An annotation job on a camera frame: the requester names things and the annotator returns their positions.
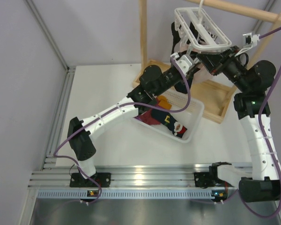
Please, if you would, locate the navy santa sock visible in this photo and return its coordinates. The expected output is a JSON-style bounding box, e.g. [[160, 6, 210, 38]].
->
[[151, 109, 187, 138], [174, 81, 188, 94]]

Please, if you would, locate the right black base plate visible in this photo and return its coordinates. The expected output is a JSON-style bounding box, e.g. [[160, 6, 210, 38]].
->
[[193, 172, 222, 189]]

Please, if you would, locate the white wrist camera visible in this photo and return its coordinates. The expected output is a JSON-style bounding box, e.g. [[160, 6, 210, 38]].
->
[[243, 32, 260, 49], [170, 52, 195, 76]]

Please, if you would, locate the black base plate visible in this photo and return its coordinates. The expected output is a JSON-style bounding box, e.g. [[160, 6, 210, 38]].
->
[[69, 172, 111, 188], [193, 172, 222, 189]]

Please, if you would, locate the black white striped sock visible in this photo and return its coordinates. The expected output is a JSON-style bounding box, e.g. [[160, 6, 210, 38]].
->
[[189, 21, 218, 45]]

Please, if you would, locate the aluminium mounting rail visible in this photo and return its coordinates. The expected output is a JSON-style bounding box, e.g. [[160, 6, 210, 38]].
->
[[28, 164, 209, 189]]

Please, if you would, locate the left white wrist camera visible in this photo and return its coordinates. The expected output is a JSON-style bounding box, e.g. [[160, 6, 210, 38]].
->
[[170, 52, 195, 76]]

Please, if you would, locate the white plastic basket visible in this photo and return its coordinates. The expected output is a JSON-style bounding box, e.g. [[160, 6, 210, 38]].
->
[[135, 89, 204, 143]]

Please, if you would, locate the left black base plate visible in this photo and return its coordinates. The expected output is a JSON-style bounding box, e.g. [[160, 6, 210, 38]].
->
[[69, 172, 111, 188]]

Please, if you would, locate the aluminium corner frame profile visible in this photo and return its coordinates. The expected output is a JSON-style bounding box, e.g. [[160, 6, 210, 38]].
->
[[24, 0, 75, 171]]

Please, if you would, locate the purple cable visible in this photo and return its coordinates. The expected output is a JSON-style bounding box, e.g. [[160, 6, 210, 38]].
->
[[53, 57, 192, 204], [234, 23, 281, 220]]

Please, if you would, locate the white plastic clip hanger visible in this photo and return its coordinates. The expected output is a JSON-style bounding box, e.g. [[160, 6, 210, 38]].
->
[[174, 0, 232, 53]]

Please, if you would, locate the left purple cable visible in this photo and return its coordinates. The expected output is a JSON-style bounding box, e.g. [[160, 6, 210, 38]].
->
[[53, 57, 192, 204]]

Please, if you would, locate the grey slotted cable duct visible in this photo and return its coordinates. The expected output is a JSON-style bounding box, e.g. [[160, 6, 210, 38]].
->
[[37, 188, 226, 200]]

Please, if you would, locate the maroon orange sock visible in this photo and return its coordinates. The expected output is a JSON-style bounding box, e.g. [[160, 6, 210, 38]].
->
[[157, 95, 172, 110]]

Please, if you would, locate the wooden drying rack stand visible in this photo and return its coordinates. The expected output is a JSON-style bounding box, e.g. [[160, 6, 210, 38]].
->
[[133, 0, 281, 124]]

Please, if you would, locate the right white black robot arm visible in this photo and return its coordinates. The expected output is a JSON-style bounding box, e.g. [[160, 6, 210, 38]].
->
[[196, 46, 281, 203]]

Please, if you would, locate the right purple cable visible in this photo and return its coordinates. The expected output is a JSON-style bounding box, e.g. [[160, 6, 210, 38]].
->
[[234, 23, 281, 220]]

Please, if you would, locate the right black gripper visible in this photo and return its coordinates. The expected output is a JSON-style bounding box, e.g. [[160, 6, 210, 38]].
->
[[196, 45, 249, 92]]

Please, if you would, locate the black sock on hanger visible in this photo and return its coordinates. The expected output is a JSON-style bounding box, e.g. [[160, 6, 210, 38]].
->
[[171, 22, 181, 54]]

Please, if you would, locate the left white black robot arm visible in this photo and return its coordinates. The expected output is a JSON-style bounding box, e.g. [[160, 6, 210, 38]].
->
[[67, 52, 199, 186]]

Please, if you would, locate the maroon purple sock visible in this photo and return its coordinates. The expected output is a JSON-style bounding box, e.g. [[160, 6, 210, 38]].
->
[[136, 111, 161, 126]]

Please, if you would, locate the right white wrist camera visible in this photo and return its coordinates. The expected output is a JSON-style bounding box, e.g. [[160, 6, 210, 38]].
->
[[243, 32, 260, 49]]

